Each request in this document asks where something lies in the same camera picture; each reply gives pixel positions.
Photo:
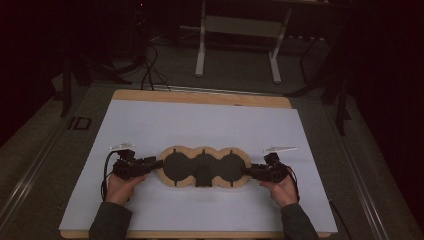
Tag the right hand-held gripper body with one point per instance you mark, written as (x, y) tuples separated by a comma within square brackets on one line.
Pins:
[(275, 170)]

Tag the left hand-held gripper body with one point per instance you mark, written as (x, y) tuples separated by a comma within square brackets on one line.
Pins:
[(128, 166)]

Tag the wooden triple round photo frame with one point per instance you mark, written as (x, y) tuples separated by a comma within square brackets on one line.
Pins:
[(203, 166)]

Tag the person's left hand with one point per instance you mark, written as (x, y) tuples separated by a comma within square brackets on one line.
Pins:
[(120, 190)]

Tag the person's right hand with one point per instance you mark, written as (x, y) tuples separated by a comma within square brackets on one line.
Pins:
[(283, 193)]

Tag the white table mat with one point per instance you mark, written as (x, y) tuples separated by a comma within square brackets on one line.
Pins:
[(200, 126)]

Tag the black stand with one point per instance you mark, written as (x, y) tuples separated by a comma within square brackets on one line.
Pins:
[(341, 100), (66, 86)]

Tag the metal floor rail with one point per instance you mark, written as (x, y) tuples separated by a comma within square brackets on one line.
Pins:
[(366, 200), (30, 180)]

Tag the white metal desk frame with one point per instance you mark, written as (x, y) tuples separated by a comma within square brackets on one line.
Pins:
[(201, 50)]

